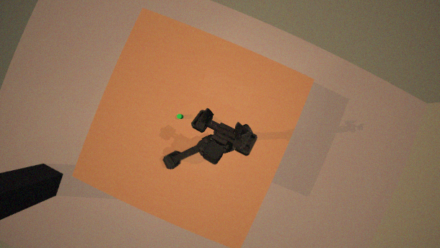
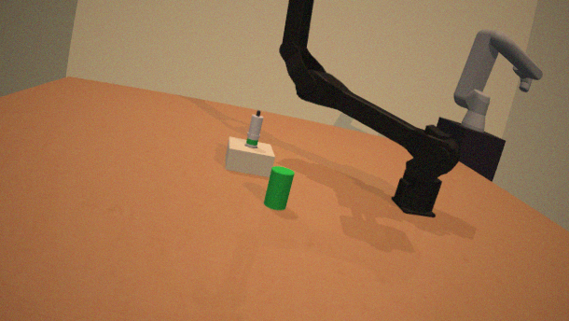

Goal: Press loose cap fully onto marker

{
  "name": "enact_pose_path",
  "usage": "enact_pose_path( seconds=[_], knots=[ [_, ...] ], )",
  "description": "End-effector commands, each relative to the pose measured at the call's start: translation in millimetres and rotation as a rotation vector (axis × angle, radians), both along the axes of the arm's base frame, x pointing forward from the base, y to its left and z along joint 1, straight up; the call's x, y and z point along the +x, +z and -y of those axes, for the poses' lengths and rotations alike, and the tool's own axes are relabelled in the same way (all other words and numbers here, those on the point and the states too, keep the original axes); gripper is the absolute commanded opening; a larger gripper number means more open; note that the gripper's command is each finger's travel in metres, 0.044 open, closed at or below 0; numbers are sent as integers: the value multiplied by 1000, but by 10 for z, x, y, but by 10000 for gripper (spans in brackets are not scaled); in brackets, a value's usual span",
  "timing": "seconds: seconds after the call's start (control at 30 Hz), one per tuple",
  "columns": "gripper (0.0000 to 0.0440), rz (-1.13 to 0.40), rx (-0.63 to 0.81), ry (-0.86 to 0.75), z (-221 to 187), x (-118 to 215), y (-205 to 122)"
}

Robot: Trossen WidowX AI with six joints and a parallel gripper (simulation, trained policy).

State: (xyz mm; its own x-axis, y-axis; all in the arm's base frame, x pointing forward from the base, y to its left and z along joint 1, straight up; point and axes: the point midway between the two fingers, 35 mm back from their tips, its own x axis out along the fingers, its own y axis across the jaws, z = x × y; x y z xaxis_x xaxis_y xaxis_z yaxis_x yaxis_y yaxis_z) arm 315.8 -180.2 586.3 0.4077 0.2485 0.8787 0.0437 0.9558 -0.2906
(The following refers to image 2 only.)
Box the beige wooden block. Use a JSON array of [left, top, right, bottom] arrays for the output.
[[226, 136, 275, 177]]

